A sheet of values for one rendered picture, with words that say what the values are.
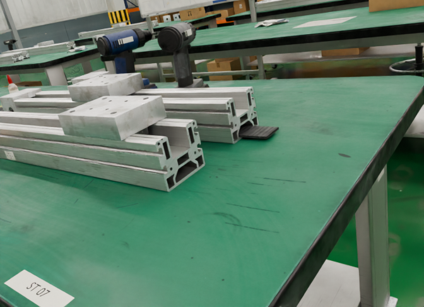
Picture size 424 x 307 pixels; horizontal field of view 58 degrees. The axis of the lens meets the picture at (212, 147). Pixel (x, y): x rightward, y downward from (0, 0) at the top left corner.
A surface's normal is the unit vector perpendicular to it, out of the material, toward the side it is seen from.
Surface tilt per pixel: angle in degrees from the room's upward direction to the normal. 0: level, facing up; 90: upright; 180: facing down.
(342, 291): 0
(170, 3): 90
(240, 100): 90
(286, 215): 0
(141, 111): 90
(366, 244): 90
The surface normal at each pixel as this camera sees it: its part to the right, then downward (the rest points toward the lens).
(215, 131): -0.58, 0.40
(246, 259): -0.18, -0.91
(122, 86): 0.80, 0.07
